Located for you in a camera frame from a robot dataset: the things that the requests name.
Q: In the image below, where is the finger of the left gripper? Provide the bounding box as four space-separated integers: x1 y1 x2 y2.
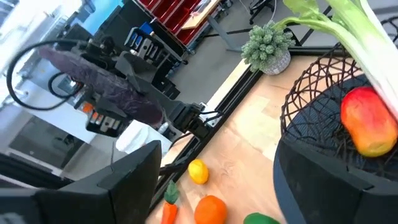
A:
115 51 147 94

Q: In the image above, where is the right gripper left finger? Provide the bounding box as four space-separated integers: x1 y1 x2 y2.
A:
0 139 162 224

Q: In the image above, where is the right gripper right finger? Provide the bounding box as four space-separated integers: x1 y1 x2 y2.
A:
275 138 398 224

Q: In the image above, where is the dark purple eggplant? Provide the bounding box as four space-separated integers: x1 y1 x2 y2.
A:
37 45 165 128

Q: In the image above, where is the green lime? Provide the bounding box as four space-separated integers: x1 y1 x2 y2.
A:
243 212 280 224

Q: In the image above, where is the red yellow mango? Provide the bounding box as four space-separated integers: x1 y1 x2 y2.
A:
340 86 398 158

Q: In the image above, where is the orange carrot with green top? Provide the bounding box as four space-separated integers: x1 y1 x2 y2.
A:
160 180 180 224

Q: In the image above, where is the yellow lemon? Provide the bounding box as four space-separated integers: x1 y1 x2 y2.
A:
188 159 210 185

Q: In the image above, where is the orange fruit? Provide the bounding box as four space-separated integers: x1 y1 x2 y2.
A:
194 195 228 224

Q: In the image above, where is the green white leek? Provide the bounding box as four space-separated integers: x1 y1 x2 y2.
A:
273 0 398 119

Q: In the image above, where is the black tool rack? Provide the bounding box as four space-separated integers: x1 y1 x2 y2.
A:
124 26 166 60

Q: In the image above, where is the blue storage bin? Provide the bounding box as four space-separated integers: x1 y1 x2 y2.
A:
138 21 155 35

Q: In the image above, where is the black storage shelf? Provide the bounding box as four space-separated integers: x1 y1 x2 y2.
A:
93 0 187 63

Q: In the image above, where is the red bin shelf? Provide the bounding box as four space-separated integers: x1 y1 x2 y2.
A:
136 0 218 47

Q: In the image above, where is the light wooden desk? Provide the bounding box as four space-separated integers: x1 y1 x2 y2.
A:
182 0 243 53

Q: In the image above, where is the green potted succulent plant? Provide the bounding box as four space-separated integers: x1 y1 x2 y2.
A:
241 20 296 76

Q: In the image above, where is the black office chair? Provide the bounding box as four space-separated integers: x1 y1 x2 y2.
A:
248 0 276 25

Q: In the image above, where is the black aluminium table frame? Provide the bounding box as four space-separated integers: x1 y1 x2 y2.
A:
149 45 343 215

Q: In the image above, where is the dark wire lattice basket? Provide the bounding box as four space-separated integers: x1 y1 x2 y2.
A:
279 17 398 181

